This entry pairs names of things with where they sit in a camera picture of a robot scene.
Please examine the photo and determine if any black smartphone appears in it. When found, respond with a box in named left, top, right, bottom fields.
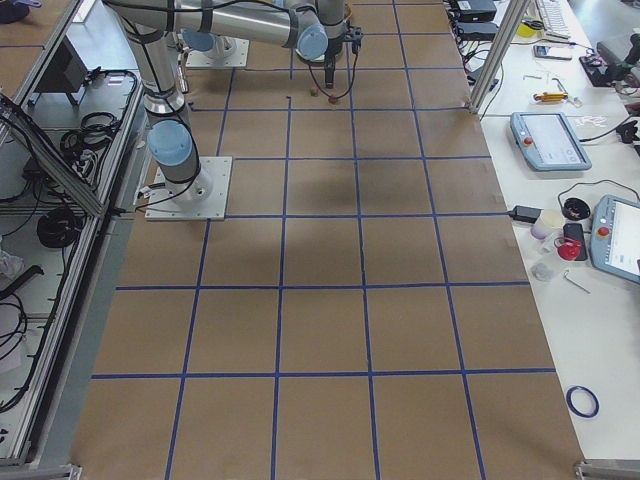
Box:
left=533, top=45, right=573, bottom=61

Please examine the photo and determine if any red emergency stop button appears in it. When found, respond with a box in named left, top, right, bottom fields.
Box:
left=554, top=237, right=582, bottom=261

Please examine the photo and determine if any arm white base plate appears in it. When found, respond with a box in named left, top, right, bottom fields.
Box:
left=145, top=157, right=233, bottom=221
left=186, top=37, right=249, bottom=70

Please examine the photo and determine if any far teach pendant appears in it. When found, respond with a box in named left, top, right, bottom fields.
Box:
left=509, top=112, right=592, bottom=172

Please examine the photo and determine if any blue tape roll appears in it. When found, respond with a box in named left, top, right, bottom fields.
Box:
left=565, top=385, right=600, bottom=419

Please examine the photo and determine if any black round dish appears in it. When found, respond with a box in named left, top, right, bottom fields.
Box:
left=561, top=197, right=591, bottom=221

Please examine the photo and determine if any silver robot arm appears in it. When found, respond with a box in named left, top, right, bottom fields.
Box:
left=105, top=1, right=363, bottom=204
left=181, top=29, right=237, bottom=60

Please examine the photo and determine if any teach pendant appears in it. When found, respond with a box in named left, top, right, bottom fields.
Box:
left=589, top=195, right=640, bottom=284
left=509, top=112, right=592, bottom=172

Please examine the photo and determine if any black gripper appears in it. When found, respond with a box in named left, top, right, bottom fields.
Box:
left=324, top=24, right=364, bottom=89

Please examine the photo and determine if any white paper cup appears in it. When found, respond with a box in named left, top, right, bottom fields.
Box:
left=530, top=209, right=565, bottom=240

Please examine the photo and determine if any silver allen key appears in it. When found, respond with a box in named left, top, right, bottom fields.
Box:
left=563, top=269, right=591, bottom=294

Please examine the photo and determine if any black coiled cable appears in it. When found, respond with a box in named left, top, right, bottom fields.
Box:
left=36, top=206, right=81, bottom=250

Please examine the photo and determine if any black power adapter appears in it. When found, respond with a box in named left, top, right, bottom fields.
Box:
left=507, top=205, right=542, bottom=224

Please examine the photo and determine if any near teach pendant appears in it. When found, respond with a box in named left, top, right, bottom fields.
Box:
left=589, top=195, right=640, bottom=284

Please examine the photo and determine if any aluminium frame post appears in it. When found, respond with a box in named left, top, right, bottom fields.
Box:
left=468, top=0, right=529, bottom=114

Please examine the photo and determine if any black monitor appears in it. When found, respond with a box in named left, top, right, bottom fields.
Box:
left=29, top=36, right=88, bottom=106

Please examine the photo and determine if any white keyboard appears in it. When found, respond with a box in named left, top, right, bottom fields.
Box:
left=533, top=0, right=571, bottom=40

